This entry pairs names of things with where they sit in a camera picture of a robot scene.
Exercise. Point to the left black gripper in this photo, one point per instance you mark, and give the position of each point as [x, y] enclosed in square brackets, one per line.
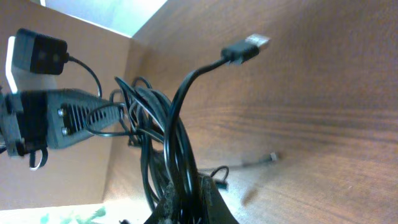
[69, 113]

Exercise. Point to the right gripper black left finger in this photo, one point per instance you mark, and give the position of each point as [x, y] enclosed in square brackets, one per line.
[168, 210]

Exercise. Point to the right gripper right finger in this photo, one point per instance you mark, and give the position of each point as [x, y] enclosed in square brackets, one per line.
[215, 210]

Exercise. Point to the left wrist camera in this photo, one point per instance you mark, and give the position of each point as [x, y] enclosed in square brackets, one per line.
[33, 60]

